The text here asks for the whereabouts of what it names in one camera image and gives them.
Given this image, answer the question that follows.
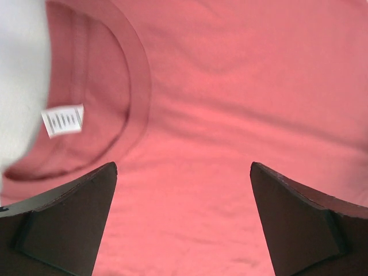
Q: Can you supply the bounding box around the pink t shirt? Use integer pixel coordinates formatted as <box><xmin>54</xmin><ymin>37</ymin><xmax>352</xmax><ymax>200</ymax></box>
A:
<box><xmin>1</xmin><ymin>1</ymin><xmax>367</xmax><ymax>275</ymax></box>

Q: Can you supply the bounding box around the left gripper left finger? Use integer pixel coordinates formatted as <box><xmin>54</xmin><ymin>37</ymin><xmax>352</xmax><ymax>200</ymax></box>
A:
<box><xmin>1</xmin><ymin>162</ymin><xmax>117</xmax><ymax>275</ymax></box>

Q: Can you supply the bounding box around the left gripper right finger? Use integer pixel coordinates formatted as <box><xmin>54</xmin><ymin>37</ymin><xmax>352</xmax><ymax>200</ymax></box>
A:
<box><xmin>250</xmin><ymin>162</ymin><xmax>367</xmax><ymax>276</ymax></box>

